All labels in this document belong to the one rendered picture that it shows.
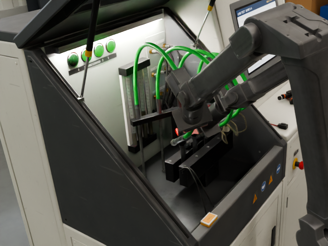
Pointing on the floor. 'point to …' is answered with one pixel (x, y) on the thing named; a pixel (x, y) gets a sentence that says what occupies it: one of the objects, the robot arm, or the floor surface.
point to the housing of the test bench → (27, 139)
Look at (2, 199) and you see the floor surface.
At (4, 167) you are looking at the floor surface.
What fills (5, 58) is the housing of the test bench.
